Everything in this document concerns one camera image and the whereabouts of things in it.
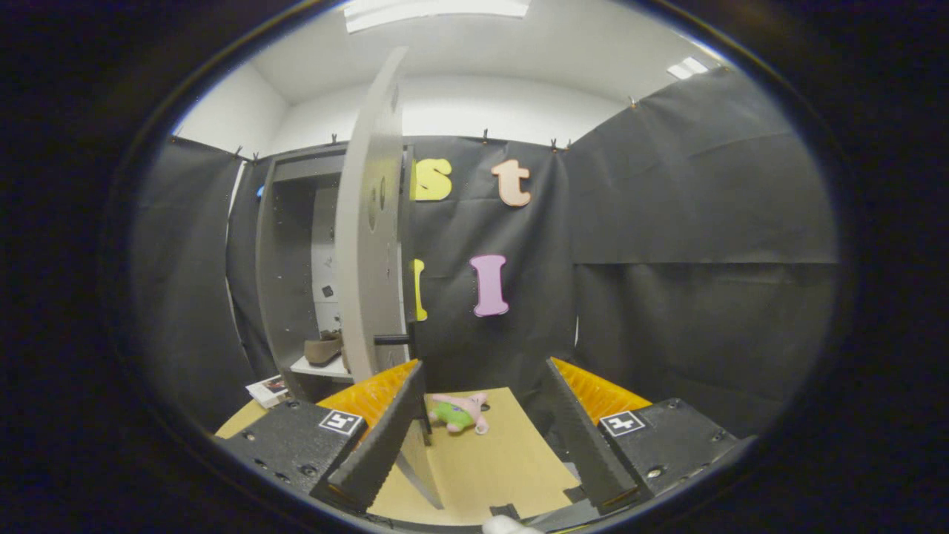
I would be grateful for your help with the dark grey shoe cabinet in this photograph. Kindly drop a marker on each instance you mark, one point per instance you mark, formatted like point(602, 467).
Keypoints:
point(285, 259)

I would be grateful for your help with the small ceiling light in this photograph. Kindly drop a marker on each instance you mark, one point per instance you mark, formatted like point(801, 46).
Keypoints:
point(688, 68)

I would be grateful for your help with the black backdrop cloth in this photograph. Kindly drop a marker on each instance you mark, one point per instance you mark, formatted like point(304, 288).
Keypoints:
point(667, 222)

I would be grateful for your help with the light grey shoe cabinet door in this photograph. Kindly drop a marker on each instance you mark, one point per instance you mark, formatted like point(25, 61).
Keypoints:
point(367, 222)

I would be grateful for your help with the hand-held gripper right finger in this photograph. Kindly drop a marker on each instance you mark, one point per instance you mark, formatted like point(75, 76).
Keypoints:
point(586, 445)

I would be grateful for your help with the green pink plush toy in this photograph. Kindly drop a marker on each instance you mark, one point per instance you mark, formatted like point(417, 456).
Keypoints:
point(460, 415)

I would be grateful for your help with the white book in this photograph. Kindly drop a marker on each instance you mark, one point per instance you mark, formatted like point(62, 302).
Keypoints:
point(268, 391)

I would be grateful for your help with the brown fuzzy shoe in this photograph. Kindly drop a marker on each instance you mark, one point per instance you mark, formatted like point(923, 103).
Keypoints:
point(322, 352)

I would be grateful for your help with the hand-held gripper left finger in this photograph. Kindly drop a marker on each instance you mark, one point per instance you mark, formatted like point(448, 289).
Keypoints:
point(378, 445)

